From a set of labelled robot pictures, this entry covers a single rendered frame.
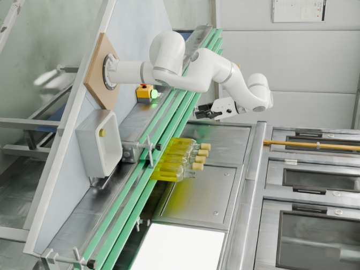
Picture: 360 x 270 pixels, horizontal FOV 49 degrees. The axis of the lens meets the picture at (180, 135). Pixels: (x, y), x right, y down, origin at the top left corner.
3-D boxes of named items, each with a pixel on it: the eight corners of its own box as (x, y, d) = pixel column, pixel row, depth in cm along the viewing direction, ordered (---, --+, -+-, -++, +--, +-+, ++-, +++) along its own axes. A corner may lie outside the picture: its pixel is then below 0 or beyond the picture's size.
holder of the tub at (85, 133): (89, 187, 163) (106, 188, 161) (74, 129, 149) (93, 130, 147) (106, 163, 177) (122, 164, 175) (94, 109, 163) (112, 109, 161)
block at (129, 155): (120, 163, 177) (135, 164, 175) (117, 144, 172) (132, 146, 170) (124, 158, 180) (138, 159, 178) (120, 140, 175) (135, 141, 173)
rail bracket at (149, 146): (136, 167, 176) (163, 170, 172) (130, 135, 167) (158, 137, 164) (138, 163, 178) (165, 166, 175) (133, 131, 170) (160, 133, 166)
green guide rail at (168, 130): (139, 159, 179) (156, 161, 177) (139, 157, 178) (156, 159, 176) (214, 38, 322) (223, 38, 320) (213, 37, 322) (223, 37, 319)
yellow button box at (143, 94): (136, 102, 207) (150, 103, 205) (134, 89, 203) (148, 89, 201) (141, 96, 213) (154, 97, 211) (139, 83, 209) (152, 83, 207)
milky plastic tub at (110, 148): (87, 177, 160) (106, 179, 158) (75, 129, 149) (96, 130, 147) (105, 153, 175) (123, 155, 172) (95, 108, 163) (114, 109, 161)
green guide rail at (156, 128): (137, 145, 175) (154, 147, 173) (136, 144, 175) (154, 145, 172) (213, 29, 318) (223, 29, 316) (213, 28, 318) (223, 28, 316)
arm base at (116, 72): (98, 68, 159) (134, 69, 155) (107, 45, 166) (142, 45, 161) (111, 92, 172) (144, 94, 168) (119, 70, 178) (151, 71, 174)
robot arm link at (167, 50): (145, 73, 144) (136, 60, 130) (157, 37, 145) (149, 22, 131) (181, 82, 142) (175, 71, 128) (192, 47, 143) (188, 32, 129)
